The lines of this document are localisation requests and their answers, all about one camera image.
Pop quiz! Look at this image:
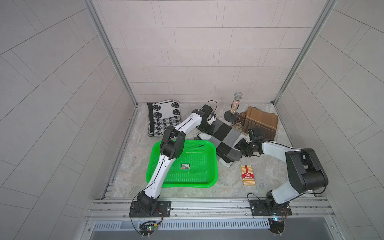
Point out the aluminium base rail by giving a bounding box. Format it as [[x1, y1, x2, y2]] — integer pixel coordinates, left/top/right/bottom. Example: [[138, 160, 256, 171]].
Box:
[[85, 197, 335, 221]]

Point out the black white smiley houndstooth scarf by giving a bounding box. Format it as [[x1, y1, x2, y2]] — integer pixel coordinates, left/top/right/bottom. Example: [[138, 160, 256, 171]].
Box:
[[147, 100, 181, 137]]

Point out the grey black checkered scarf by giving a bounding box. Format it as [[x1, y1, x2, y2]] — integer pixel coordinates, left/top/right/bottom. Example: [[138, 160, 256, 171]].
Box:
[[194, 120, 247, 168]]

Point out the brown plaid fringed scarf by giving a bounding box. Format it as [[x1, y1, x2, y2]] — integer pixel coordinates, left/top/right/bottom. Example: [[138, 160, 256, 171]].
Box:
[[231, 107, 279, 141]]

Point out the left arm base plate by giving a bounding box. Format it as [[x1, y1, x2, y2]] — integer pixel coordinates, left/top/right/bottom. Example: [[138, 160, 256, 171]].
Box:
[[129, 201, 172, 218]]

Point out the clear tube on black stand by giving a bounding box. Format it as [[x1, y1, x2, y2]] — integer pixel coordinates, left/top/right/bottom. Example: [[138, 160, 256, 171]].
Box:
[[224, 92, 243, 123]]

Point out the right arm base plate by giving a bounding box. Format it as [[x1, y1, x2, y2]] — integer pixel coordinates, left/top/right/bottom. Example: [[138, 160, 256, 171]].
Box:
[[250, 200, 292, 218]]

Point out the left controller board with wires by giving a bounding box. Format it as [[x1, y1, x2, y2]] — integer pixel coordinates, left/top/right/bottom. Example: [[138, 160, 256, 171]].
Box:
[[131, 208, 164, 238]]

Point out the right controller board with wires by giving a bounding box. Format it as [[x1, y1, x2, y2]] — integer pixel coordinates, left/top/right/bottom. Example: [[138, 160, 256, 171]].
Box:
[[268, 215, 287, 236]]

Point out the aluminium corner post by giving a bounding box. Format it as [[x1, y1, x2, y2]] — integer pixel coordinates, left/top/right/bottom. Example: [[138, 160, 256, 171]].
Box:
[[271, 0, 338, 106], [83, 0, 139, 108]]

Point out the basket label sticker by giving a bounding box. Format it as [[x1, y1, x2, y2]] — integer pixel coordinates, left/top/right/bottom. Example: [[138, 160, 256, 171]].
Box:
[[181, 164, 191, 170]]

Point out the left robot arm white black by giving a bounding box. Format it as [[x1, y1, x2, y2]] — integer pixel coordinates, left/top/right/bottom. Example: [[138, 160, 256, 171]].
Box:
[[136, 104, 216, 215]]

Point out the left aluminium corner post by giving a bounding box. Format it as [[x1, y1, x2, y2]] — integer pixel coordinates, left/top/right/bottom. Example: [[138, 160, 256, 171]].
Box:
[[83, 0, 139, 108]]

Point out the red playing card box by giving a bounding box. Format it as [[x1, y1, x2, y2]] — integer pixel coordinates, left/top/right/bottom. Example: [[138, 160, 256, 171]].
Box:
[[241, 165, 256, 186]]

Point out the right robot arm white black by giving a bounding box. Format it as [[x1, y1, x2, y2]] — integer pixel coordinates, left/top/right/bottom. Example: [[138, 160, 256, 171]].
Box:
[[235, 130, 329, 213]]

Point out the green plastic basket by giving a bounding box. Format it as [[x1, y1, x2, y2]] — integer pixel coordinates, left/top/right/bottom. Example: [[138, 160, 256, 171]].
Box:
[[162, 141, 219, 188]]

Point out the right aluminium corner post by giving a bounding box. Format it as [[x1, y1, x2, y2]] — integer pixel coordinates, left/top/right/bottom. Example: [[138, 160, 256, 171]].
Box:
[[271, 0, 338, 106]]

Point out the controller board with wires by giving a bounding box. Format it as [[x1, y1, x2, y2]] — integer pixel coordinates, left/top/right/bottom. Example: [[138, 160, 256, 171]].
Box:
[[131, 208, 164, 238], [268, 215, 287, 236]]

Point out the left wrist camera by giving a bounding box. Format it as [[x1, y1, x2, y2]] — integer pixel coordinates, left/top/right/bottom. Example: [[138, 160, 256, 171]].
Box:
[[201, 104, 214, 120]]

